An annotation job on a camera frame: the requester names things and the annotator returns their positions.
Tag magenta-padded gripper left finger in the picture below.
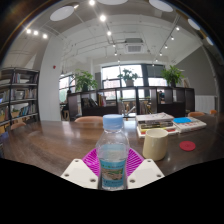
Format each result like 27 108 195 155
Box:
60 148 101 190

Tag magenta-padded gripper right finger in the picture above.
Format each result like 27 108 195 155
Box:
126 148 165 190

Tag clear plastic water bottle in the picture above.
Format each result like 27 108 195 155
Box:
95 114 130 191

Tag cream ceramic mug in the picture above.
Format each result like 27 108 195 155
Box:
142 128 169 162

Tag flat round red coaster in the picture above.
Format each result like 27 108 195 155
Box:
179 140 197 152

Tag dark green book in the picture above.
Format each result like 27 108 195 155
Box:
137 120 174 127

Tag orange chairs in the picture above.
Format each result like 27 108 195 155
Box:
9 109 218 130

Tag white thick book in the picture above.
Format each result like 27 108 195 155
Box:
135 112 175 123

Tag blue-covered book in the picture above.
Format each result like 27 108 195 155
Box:
173 116 193 125

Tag large white red-print book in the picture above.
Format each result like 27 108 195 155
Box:
173 117 208 134

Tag low dark shelf unit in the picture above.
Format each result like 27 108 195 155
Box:
66 85 196 118

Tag potted plant in dark pot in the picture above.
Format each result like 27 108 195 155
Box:
71 69 99 93
160 64 185 88

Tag tall dark bookshelf unit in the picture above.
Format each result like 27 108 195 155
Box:
0 66 41 134

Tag potted plant in white pot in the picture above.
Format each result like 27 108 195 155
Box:
117 68 139 88

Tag ceiling air conditioner unit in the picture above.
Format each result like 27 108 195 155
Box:
124 42 145 54

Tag ceiling track spotlights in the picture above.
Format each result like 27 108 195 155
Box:
24 0 183 64

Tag round white ceiling panels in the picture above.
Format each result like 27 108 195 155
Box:
49 0 215 47

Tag white wall radiator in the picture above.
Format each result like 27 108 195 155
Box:
194 95 217 114

